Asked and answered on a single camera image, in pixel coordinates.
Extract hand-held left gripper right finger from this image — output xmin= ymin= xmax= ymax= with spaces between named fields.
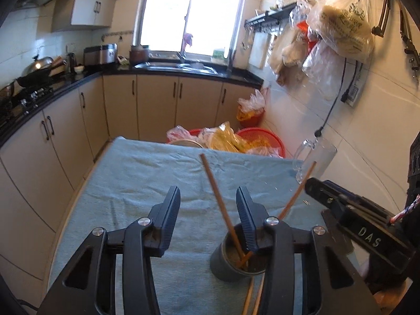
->
xmin=236 ymin=186 xmax=383 ymax=315

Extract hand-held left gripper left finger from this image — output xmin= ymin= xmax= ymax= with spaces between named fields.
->
xmin=36 ymin=185 xmax=182 ymax=315

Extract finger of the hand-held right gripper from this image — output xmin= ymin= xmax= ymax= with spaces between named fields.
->
xmin=304 ymin=177 xmax=392 ymax=225

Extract wooden chopstick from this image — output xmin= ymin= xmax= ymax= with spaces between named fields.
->
xmin=241 ymin=277 xmax=255 ymax=315
xmin=241 ymin=161 xmax=317 ymax=268
xmin=252 ymin=284 xmax=265 ymax=315
xmin=199 ymin=154 xmax=246 ymax=260

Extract dark grey cup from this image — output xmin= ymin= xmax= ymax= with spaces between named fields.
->
xmin=210 ymin=223 xmax=268 ymax=283

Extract person's right hand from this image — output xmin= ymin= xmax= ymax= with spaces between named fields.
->
xmin=374 ymin=280 xmax=407 ymax=306

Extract clear glass mug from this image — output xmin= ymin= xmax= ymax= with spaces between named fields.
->
xmin=293 ymin=137 xmax=338 ymax=184

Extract blue-green towel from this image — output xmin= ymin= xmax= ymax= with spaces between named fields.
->
xmin=48 ymin=136 xmax=371 ymax=315

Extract large red basket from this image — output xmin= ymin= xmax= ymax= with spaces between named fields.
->
xmin=235 ymin=127 xmax=287 ymax=159

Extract plastic bags of yellow food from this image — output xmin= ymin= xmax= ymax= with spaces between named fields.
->
xmin=167 ymin=122 xmax=283 ymax=158

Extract red bucket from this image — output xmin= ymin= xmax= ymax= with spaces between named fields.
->
xmin=237 ymin=107 xmax=265 ymax=128

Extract plastic bag in bucket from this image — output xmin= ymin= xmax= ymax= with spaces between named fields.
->
xmin=237 ymin=89 xmax=266 ymax=120

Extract beige base cabinets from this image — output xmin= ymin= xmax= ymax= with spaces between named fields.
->
xmin=0 ymin=74 xmax=263 ymax=283

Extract bunch of hanging plastic bags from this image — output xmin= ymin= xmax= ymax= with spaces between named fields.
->
xmin=267 ymin=2 xmax=332 ymax=87

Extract white cutting board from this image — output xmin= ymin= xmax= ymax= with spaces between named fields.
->
xmin=248 ymin=33 xmax=272 ymax=69

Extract steel sink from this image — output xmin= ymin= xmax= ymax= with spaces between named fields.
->
xmin=134 ymin=60 xmax=218 ymax=74

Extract large hanging plastic bag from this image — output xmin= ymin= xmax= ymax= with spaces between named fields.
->
xmin=307 ymin=0 xmax=375 ymax=62

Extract black countertop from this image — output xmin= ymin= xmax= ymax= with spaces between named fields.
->
xmin=0 ymin=62 xmax=265 ymax=145

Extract brown pot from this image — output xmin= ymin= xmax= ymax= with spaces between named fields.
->
xmin=129 ymin=45 xmax=151 ymax=67

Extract black hanging tool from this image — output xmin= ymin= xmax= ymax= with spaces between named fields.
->
xmin=398 ymin=2 xmax=420 ymax=84

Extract silver countertop appliance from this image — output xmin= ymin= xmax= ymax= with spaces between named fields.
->
xmin=83 ymin=43 xmax=118 ymax=66

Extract gas stove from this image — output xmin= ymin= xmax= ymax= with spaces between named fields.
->
xmin=0 ymin=83 xmax=55 ymax=119

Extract wok with metal lid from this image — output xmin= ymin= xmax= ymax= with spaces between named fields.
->
xmin=16 ymin=56 xmax=64 ymax=87

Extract kitchen window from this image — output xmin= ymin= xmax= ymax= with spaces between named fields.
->
xmin=140 ymin=0 xmax=247 ymax=58

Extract striped cord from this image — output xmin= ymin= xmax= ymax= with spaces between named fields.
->
xmin=390 ymin=194 xmax=420 ymax=225

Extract black power cable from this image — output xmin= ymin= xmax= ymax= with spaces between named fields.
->
xmin=314 ymin=57 xmax=349 ymax=137

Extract wall socket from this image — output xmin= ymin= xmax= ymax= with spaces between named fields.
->
xmin=341 ymin=72 xmax=365 ymax=107

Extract black wall shelf rack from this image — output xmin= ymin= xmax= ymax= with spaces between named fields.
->
xmin=244 ymin=2 xmax=299 ymax=34

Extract black wall hook rail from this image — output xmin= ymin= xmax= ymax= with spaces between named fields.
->
xmin=312 ymin=0 xmax=392 ymax=37

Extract white wall cabinets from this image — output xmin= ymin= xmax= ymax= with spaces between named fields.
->
xmin=52 ymin=0 xmax=133 ymax=33

